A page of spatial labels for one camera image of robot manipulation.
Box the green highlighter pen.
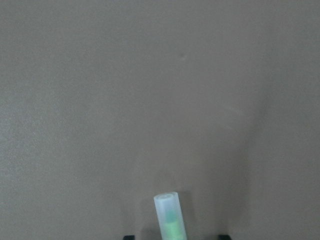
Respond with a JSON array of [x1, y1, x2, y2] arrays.
[[153, 192, 187, 240]]

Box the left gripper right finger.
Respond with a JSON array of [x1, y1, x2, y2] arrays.
[[217, 234, 231, 240]]

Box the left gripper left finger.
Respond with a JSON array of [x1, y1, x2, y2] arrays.
[[123, 235, 135, 240]]

